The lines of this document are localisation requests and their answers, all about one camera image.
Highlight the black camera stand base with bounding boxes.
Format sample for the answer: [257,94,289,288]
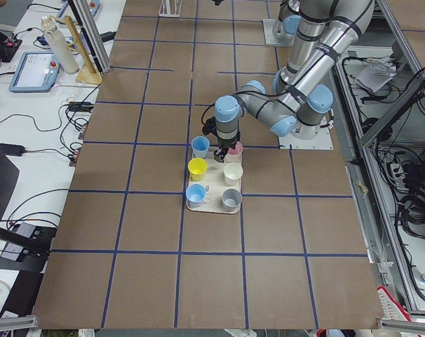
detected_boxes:
[0,222,57,273]

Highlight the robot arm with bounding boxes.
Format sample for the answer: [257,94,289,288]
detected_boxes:
[213,1,375,162]
[274,0,301,39]

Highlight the cream plastic cup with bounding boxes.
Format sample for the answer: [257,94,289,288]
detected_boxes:
[224,162,243,185]

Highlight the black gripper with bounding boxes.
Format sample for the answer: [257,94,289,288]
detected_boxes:
[213,135,241,163]

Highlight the light blue cup far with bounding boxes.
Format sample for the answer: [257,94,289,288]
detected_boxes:
[191,136,210,159]

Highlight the wooden mug stand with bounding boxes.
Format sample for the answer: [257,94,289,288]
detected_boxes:
[54,15,102,85]

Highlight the yellow plastic cup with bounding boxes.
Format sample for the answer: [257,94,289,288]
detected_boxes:
[188,157,208,181]

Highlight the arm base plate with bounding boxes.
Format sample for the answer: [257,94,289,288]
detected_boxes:
[278,105,334,150]
[262,19,296,46]

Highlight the white wire cup rack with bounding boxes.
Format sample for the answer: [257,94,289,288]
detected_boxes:
[158,0,182,18]

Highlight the light blue cup near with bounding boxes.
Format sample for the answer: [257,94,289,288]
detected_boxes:
[185,183,207,208]

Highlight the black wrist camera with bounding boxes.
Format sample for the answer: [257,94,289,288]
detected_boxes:
[202,117,217,136]

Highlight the blue teach pendant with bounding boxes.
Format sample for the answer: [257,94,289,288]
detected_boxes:
[9,52,60,93]

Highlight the black power adapter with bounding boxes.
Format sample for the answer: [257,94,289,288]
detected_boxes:
[0,143,26,157]

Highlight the cream plastic tray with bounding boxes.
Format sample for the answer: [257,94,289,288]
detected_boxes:
[186,147,243,214]

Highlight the light blue cup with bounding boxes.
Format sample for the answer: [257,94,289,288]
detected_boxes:
[185,183,207,208]
[191,136,210,159]

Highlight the white water bottle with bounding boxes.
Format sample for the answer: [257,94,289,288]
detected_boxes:
[41,15,79,74]

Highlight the grey plastic cup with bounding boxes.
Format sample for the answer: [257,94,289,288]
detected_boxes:
[222,189,242,212]

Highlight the pink plastic cup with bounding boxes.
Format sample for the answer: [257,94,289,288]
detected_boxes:
[224,141,243,163]

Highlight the aluminium frame post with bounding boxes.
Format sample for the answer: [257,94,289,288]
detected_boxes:
[68,0,111,73]

